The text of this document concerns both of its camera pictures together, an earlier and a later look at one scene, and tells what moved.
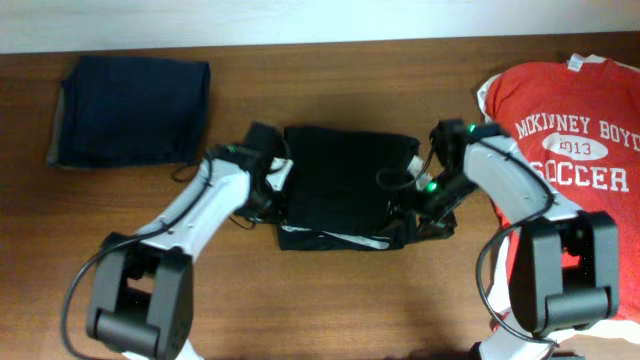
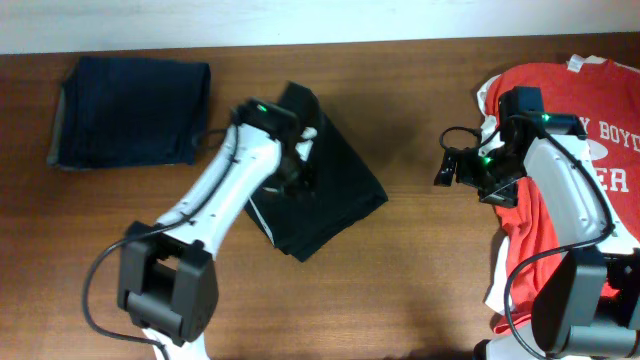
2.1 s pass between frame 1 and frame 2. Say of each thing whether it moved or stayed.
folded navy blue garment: stayed
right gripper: moved
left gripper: moved
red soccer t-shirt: stayed
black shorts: moved
